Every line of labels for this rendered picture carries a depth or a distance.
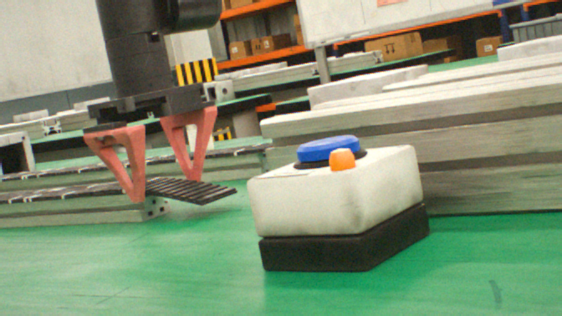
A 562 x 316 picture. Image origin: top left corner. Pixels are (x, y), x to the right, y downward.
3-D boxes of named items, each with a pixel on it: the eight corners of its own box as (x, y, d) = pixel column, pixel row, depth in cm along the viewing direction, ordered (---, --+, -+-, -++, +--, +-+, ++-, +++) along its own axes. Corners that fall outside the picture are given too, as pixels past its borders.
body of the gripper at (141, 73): (208, 99, 82) (193, 25, 81) (133, 117, 74) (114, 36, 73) (165, 107, 86) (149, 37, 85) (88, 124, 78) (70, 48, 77)
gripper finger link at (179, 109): (233, 175, 84) (214, 84, 82) (184, 192, 78) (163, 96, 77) (186, 180, 88) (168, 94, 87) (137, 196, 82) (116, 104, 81)
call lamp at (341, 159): (325, 172, 47) (321, 151, 47) (339, 166, 49) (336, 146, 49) (346, 170, 47) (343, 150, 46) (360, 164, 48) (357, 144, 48)
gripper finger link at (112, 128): (199, 187, 80) (178, 93, 79) (145, 206, 74) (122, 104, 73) (152, 191, 84) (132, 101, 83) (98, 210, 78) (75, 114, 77)
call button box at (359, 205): (262, 272, 52) (242, 175, 51) (345, 229, 59) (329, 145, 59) (367, 272, 47) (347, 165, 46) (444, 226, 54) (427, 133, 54)
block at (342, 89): (310, 182, 85) (293, 92, 83) (373, 157, 94) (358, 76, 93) (385, 176, 79) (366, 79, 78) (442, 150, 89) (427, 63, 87)
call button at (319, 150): (288, 180, 52) (283, 149, 51) (324, 165, 55) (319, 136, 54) (340, 175, 49) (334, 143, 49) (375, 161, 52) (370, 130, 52)
